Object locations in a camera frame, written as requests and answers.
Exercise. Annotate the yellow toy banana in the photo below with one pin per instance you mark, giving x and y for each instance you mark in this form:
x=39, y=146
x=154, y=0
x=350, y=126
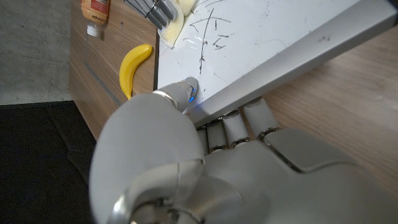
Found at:
x=129, y=67

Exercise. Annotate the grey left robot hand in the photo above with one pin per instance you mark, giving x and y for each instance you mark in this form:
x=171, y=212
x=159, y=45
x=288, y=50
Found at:
x=236, y=183

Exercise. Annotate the black backdrop curtain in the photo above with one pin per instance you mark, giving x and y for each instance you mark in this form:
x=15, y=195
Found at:
x=37, y=161

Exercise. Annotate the orange spray bottle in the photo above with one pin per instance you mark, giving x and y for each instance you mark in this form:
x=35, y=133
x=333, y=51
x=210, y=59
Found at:
x=95, y=12

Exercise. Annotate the pale yellow sponge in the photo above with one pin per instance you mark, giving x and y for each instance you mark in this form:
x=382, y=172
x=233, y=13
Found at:
x=171, y=34

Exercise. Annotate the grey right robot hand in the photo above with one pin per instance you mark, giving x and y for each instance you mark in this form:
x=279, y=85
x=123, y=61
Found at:
x=155, y=11

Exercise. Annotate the small black-framed whiteboard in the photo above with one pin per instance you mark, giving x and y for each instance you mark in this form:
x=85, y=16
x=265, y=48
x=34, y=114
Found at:
x=273, y=37

